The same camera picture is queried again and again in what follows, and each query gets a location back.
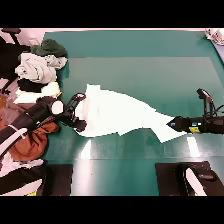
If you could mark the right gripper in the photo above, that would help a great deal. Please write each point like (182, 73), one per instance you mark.
(185, 124)

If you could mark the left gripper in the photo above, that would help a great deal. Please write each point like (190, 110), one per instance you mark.
(72, 120)

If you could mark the white shirt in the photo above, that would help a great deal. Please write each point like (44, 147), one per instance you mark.
(116, 115)

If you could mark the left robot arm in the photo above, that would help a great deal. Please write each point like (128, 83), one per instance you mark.
(31, 115)

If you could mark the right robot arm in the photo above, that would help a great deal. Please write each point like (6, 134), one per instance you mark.
(215, 124)

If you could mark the cream garment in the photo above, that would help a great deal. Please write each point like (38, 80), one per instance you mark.
(40, 94)

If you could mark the brown garment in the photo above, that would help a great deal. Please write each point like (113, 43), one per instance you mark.
(33, 141)

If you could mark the black garment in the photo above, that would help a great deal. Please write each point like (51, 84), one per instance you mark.
(30, 86)

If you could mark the pale grey garment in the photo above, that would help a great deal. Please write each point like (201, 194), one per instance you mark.
(38, 68)

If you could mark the white garment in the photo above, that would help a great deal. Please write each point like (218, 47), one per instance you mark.
(18, 165)

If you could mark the dark green garment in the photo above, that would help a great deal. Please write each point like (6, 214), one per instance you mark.
(50, 47)

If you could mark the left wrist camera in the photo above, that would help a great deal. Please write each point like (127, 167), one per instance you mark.
(75, 99)

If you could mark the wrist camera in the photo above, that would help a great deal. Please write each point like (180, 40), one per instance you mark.
(75, 99)
(206, 96)

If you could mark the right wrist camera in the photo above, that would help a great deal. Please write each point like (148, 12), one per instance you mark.
(206, 96)

